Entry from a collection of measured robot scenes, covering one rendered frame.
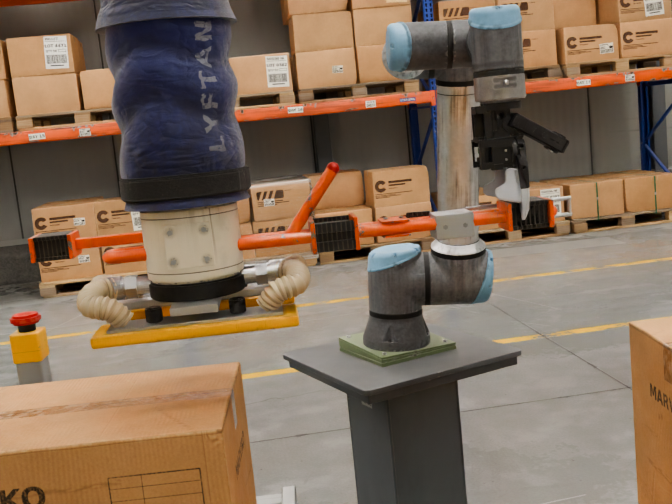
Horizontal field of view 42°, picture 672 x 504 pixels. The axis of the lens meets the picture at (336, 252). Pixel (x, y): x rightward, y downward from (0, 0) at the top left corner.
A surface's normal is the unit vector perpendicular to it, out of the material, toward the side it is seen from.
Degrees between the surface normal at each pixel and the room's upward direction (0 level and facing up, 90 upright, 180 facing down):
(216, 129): 73
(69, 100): 90
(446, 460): 90
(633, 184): 88
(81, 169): 90
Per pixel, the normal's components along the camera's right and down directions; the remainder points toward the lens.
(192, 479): 0.04, 0.14
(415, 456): 0.47, 0.08
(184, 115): 0.44, -0.21
